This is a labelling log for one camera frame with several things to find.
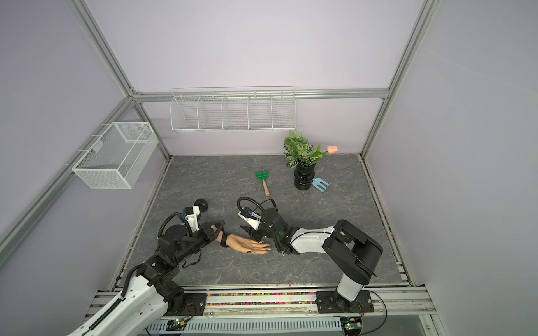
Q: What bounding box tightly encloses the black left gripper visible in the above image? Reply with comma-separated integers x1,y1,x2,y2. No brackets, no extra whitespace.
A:
177,218,226,263

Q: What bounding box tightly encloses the mannequin hand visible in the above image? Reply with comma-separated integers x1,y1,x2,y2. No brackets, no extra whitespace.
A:
217,232,271,255

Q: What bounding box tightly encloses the black wrist watch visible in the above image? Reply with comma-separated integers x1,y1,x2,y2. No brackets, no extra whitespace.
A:
220,233,228,248

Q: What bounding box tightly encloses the black suction mount stand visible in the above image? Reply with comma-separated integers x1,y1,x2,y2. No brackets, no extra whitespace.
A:
194,199,209,213

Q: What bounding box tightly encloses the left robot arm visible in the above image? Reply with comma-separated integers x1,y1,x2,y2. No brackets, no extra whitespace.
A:
71,220,225,335

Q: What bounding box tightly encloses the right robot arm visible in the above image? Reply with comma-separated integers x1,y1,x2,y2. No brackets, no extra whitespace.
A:
238,207,383,302

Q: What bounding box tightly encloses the black stacked plant pot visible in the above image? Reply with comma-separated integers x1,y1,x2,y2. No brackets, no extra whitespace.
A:
294,165,315,190

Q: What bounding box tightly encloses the light blue garden fork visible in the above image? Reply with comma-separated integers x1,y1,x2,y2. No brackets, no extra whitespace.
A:
312,177,331,193

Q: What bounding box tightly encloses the green artificial plant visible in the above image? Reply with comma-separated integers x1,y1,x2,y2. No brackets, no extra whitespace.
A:
283,130,329,168

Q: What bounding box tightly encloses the pink artificial tulip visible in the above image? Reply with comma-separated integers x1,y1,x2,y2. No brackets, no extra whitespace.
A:
326,146,339,155

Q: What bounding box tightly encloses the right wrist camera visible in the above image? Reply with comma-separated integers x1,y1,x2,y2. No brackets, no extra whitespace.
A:
238,207,261,230

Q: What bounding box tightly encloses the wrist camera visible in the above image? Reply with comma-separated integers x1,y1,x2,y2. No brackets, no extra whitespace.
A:
238,207,261,230
184,205,200,234

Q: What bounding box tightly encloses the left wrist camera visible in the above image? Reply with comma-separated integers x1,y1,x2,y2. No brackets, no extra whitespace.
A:
184,205,200,234

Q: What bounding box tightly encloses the green rake wooden handle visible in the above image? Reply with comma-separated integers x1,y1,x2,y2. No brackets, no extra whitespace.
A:
255,171,270,197

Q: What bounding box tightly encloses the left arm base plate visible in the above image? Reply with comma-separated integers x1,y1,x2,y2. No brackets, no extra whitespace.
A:
165,293,207,316

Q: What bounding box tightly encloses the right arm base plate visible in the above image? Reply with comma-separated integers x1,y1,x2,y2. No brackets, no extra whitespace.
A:
315,291,374,314

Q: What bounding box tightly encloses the white vented cable duct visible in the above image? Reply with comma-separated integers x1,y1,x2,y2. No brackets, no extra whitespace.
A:
140,317,344,335

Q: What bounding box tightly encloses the white wire side basket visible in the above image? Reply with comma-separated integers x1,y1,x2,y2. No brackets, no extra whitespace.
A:
71,122,158,190

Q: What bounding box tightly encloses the white wire wall shelf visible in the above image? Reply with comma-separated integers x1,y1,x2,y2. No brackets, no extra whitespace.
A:
170,86,297,132

